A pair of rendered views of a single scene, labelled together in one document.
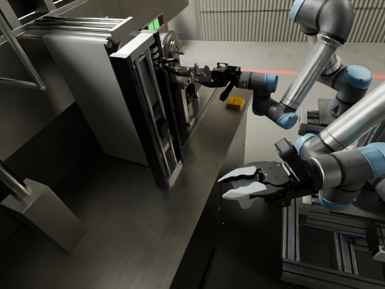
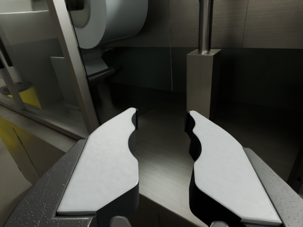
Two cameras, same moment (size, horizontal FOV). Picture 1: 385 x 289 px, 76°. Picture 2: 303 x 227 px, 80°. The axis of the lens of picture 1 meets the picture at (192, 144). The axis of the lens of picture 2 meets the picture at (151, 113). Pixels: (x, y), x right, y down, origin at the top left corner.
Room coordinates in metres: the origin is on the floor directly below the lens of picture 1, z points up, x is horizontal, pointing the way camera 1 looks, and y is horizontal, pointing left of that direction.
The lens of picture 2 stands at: (0.31, -0.17, 1.30)
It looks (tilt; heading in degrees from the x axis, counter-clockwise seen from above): 29 degrees down; 98
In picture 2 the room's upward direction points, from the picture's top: 6 degrees counter-clockwise
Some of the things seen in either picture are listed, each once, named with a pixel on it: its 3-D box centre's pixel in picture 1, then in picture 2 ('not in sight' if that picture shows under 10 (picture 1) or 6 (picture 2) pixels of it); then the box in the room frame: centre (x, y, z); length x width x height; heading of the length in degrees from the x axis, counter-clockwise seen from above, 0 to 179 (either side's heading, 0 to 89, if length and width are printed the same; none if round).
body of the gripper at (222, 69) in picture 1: (226, 76); not in sight; (0.95, -0.19, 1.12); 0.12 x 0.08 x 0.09; 61
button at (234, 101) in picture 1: (235, 102); not in sight; (1.02, -0.26, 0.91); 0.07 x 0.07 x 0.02; 61
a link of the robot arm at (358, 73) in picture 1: (353, 83); not in sight; (0.93, -0.80, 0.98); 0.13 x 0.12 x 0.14; 24
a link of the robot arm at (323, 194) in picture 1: (334, 184); not in sight; (0.34, -0.35, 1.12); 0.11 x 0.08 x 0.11; 3
